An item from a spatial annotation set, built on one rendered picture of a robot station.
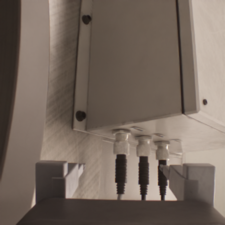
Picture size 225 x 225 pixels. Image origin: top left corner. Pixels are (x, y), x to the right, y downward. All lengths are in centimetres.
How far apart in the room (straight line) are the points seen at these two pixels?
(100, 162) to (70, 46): 12
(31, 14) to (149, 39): 11
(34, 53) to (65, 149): 10
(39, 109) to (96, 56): 12
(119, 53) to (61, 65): 6
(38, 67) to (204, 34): 14
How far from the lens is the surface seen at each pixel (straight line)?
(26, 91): 20
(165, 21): 27
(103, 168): 31
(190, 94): 23
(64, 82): 29
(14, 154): 19
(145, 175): 30
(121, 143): 27
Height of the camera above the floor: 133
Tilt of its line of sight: 46 degrees up
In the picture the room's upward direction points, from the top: 46 degrees clockwise
